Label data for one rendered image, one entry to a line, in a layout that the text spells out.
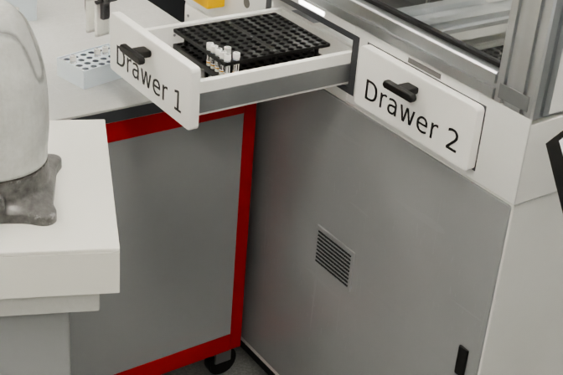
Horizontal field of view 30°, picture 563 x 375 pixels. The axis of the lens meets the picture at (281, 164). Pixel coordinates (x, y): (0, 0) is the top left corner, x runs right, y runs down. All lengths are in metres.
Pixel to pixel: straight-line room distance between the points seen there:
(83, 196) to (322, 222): 0.69
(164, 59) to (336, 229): 0.51
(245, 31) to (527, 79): 0.57
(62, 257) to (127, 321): 0.83
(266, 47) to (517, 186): 0.52
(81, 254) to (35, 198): 0.12
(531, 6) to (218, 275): 1.02
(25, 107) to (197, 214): 0.83
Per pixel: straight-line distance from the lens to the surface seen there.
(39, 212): 1.42
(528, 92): 1.56
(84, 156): 1.59
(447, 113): 1.66
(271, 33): 1.90
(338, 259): 2.02
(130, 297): 2.16
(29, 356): 1.54
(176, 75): 1.70
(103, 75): 2.00
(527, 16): 1.54
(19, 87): 1.36
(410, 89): 1.69
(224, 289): 2.29
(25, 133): 1.39
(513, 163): 1.61
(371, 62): 1.79
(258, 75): 1.75
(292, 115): 2.05
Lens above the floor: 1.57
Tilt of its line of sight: 28 degrees down
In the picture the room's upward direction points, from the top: 5 degrees clockwise
